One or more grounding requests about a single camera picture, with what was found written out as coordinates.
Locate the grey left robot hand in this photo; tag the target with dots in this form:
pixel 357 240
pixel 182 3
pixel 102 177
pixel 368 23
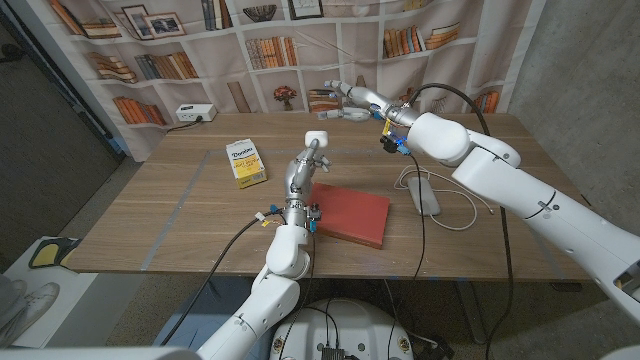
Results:
pixel 302 172

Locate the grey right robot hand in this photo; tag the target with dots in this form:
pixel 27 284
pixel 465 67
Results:
pixel 367 102

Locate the white AirPods case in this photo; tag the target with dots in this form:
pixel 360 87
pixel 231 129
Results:
pixel 317 138

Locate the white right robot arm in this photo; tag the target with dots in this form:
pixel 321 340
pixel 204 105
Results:
pixel 525 190

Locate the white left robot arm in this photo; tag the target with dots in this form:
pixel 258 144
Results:
pixel 265 290

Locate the red notebook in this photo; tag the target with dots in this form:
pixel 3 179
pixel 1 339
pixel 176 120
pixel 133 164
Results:
pixel 352 215

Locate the yellow brown sugar box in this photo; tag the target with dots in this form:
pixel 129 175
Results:
pixel 245 162

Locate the white oblong charger block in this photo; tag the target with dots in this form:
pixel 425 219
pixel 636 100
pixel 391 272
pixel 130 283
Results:
pixel 424 196

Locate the white power strip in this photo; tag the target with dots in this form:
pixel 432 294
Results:
pixel 195 112

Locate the printed bookshelf backdrop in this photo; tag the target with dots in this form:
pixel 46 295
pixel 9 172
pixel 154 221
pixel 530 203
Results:
pixel 225 70

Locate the grey tape outline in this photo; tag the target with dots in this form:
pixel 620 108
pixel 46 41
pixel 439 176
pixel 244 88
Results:
pixel 175 215

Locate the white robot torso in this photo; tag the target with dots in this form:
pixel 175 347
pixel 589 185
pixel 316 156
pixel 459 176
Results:
pixel 340 330

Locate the yellow and black pad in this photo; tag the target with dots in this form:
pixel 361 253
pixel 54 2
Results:
pixel 50 252

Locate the white floor sheet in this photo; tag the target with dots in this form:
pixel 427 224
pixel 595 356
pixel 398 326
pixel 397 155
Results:
pixel 65 300

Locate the white sneaker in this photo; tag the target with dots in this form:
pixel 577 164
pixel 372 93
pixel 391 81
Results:
pixel 12 292
pixel 30 307

